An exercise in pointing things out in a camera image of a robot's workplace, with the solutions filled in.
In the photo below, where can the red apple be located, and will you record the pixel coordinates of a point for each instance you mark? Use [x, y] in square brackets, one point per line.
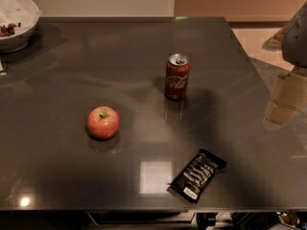
[102, 122]

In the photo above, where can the black rxbar chocolate wrapper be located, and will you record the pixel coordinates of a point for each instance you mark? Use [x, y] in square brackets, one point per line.
[196, 175]

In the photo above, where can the white bowl with contents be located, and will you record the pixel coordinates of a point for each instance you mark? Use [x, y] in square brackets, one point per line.
[18, 19]

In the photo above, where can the red coke can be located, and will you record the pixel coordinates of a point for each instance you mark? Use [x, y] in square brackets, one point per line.
[177, 76]

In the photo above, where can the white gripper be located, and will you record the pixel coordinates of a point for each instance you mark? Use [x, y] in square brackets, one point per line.
[295, 38]

